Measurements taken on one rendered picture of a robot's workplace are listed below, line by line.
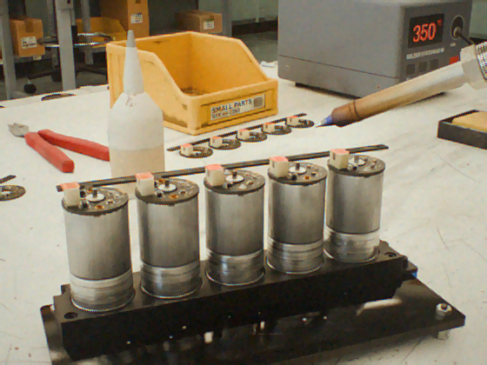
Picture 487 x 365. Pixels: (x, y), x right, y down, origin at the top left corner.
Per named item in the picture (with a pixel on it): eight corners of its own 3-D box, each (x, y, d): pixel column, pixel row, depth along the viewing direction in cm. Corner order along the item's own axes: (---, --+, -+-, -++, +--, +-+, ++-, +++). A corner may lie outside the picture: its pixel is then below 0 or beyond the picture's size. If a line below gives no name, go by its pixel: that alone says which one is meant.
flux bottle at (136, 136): (167, 179, 46) (161, 26, 42) (164, 198, 43) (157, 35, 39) (115, 180, 46) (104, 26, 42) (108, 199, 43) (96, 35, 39)
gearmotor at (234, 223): (272, 297, 29) (274, 183, 27) (217, 308, 28) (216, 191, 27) (250, 271, 31) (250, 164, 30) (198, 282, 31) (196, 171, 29)
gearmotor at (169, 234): (209, 310, 28) (207, 193, 26) (150, 321, 27) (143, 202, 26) (190, 282, 30) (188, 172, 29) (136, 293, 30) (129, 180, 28)
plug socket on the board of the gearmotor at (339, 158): (354, 167, 30) (355, 152, 29) (336, 169, 29) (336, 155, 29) (344, 162, 30) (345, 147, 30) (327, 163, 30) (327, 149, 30)
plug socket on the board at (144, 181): (161, 194, 27) (160, 177, 26) (139, 196, 26) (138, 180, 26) (156, 187, 27) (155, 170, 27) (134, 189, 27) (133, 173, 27)
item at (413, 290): (372, 264, 35) (374, 243, 34) (464, 340, 28) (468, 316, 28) (42, 328, 29) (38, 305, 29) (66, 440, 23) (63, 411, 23)
